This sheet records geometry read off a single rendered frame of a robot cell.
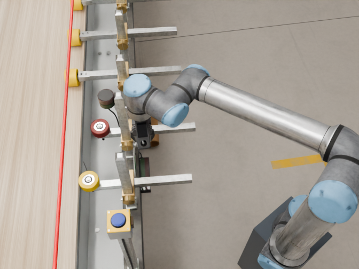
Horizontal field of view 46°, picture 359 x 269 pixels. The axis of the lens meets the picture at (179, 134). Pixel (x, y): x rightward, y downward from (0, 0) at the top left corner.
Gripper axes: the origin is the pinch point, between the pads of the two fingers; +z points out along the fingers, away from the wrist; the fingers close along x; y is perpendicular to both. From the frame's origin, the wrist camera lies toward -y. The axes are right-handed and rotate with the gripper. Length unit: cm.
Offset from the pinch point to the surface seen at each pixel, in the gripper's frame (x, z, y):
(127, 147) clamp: 7.4, 13.8, 7.5
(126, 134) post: 7.3, 7.8, 10.3
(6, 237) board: 52, 9, -30
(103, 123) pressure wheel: 17.1, 9.2, 17.6
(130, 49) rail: 6, 30, 79
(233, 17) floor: -74, 101, 173
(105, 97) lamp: 12.7, -17.7, 10.9
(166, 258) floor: -6, 99, -19
